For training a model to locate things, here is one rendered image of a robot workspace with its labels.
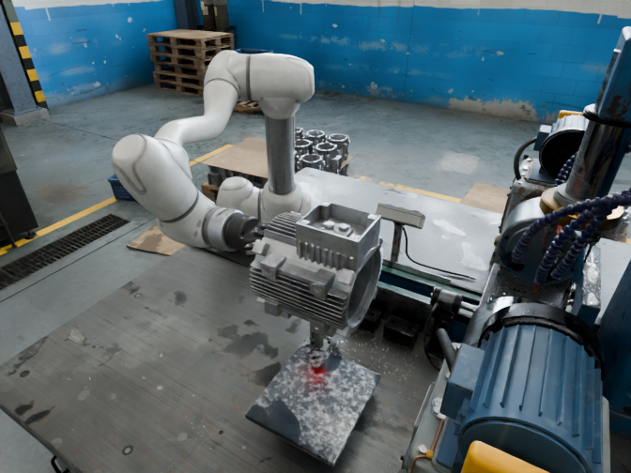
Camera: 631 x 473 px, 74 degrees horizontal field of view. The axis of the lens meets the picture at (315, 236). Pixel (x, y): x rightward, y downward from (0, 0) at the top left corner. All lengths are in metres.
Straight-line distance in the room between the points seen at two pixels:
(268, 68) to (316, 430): 0.97
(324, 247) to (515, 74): 6.15
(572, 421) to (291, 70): 1.07
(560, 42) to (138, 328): 6.07
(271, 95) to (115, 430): 1.02
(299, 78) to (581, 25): 5.56
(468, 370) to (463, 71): 6.33
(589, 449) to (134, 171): 0.79
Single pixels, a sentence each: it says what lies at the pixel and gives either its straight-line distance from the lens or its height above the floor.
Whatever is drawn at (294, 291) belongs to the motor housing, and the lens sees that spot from 0.75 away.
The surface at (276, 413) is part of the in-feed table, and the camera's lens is 1.10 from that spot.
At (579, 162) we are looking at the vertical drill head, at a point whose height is 1.44.
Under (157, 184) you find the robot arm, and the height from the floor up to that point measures 1.48.
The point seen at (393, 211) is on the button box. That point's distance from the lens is 1.56.
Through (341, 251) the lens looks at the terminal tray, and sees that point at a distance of 0.71.
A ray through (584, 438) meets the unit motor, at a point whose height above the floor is 1.33.
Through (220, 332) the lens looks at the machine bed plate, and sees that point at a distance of 1.46.
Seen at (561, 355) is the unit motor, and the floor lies 1.35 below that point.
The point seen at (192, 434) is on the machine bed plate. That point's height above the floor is 0.80.
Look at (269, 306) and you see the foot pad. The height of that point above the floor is 1.28.
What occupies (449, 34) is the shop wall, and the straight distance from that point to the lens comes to 6.87.
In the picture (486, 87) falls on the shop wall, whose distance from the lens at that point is 6.84.
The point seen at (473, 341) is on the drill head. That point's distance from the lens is 1.03.
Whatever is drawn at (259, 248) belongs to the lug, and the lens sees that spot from 0.78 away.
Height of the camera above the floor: 1.82
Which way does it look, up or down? 33 degrees down
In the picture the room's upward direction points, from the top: straight up
